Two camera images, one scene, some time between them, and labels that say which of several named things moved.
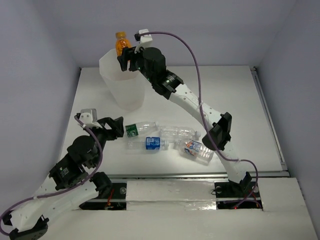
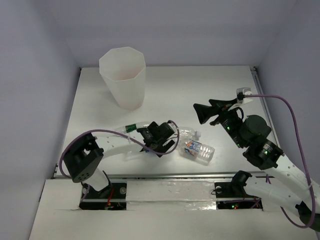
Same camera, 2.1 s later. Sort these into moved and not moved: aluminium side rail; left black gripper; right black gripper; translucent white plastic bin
Moved: left black gripper; right black gripper
Not moved: aluminium side rail; translucent white plastic bin
